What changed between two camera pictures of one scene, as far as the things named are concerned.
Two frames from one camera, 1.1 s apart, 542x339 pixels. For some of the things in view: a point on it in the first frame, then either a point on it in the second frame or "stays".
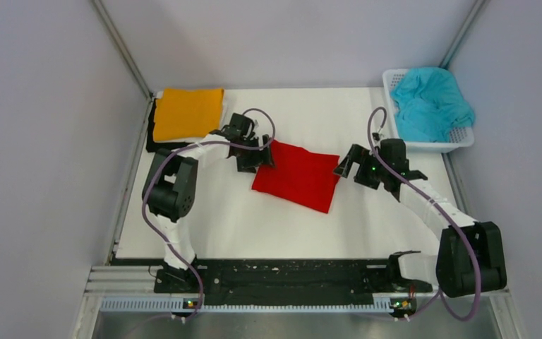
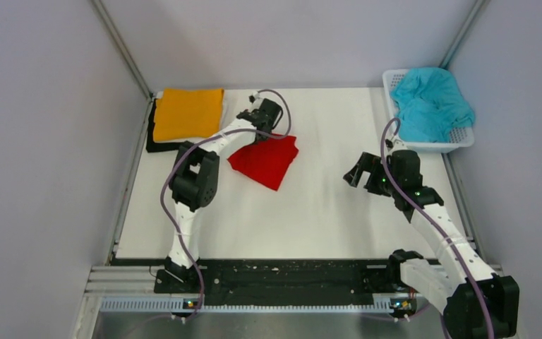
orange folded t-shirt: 188,113 stays
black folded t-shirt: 152,145 stays
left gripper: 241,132 to 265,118
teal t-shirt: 429,104 stays
